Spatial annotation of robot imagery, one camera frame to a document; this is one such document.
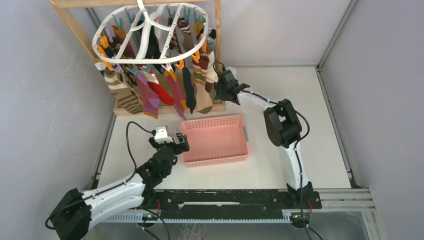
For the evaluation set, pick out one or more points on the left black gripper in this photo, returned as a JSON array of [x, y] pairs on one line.
[[179, 148]]

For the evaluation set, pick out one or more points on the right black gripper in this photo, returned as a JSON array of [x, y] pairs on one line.
[[217, 86]]

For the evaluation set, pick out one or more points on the pink perforated plastic basket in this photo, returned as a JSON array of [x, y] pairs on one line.
[[215, 140]]

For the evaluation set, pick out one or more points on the maroon yellow purple sock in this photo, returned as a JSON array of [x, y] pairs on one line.
[[179, 101]]

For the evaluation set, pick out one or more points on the maroon purple striped sock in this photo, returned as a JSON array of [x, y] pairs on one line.
[[150, 98]]

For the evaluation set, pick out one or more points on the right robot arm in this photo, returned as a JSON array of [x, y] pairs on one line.
[[282, 124]]

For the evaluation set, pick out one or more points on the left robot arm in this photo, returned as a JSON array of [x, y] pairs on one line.
[[79, 211]]

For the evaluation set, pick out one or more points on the white oval clip hanger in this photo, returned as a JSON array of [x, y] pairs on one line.
[[146, 21]]

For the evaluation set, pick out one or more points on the black sock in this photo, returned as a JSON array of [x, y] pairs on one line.
[[189, 90]]

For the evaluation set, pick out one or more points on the red sock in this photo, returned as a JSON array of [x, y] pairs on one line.
[[154, 84]]

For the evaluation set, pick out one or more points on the brown white striped sock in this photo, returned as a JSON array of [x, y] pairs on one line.
[[124, 91]]

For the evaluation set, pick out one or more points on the brown argyle sock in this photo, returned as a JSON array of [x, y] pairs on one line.
[[174, 42]]

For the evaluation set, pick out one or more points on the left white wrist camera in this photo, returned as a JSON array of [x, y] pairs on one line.
[[161, 135]]

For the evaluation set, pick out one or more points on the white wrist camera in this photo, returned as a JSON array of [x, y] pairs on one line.
[[232, 69], [161, 135]]

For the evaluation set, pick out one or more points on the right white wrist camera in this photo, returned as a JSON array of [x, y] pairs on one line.
[[232, 69]]

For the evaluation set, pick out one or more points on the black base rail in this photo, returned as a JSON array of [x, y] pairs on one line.
[[229, 204]]

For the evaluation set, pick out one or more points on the wooden hanger rack frame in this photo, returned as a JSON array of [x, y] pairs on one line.
[[62, 8]]

